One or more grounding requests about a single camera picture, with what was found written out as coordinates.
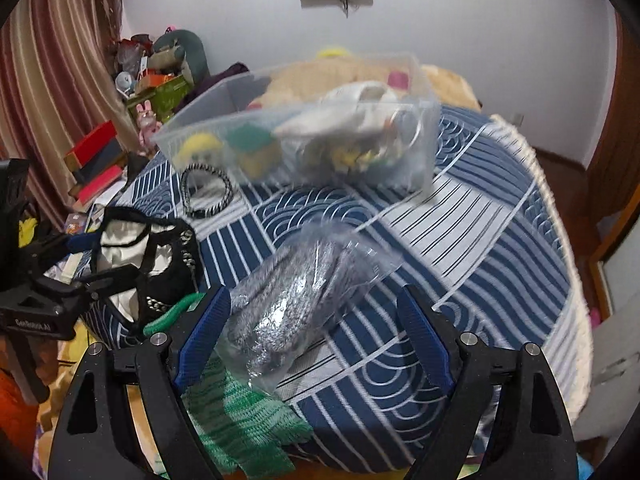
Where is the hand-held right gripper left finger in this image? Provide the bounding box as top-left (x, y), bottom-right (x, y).
top-left (49, 285), bottom-right (232, 480)

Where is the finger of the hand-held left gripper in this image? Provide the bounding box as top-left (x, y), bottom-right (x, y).
top-left (60, 265), bottom-right (143, 311)
top-left (30, 230), bottom-right (103, 266)

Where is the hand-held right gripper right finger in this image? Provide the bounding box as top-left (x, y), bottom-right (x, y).
top-left (396, 285), bottom-right (593, 480)

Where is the black and white cloth bag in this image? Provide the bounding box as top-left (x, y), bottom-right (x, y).
top-left (86, 206), bottom-right (205, 341)

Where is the green knitted scarf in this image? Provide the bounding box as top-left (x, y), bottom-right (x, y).
top-left (142, 293), bottom-right (315, 480)

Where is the grey knit item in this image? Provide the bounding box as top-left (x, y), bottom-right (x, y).
top-left (218, 221), bottom-right (404, 402)

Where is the clear plastic storage box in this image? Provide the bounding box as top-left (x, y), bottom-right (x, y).
top-left (151, 51), bottom-right (442, 192)

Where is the blue patterned bed cover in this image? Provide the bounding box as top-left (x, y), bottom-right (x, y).
top-left (82, 105), bottom-right (573, 473)

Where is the stack of red boxes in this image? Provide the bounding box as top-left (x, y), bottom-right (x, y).
top-left (64, 121), bottom-right (126, 181)

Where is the black and white braided band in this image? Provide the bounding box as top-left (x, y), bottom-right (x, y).
top-left (180, 163), bottom-right (234, 220)

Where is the pink rabbit toy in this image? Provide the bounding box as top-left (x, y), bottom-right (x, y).
top-left (136, 100), bottom-right (162, 153)

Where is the striped brown curtain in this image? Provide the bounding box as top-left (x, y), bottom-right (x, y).
top-left (0, 0), bottom-right (140, 216)

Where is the green cardboard box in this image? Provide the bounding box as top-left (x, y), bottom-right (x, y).
top-left (126, 74), bottom-right (193, 121)

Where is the green and yellow plush toy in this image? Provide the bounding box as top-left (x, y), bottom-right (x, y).
top-left (225, 125), bottom-right (281, 181)

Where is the white cloth item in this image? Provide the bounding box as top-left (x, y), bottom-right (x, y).
top-left (274, 81), bottom-right (431, 171)

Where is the beige plush toy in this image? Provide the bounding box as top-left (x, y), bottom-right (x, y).
top-left (262, 60), bottom-right (481, 111)

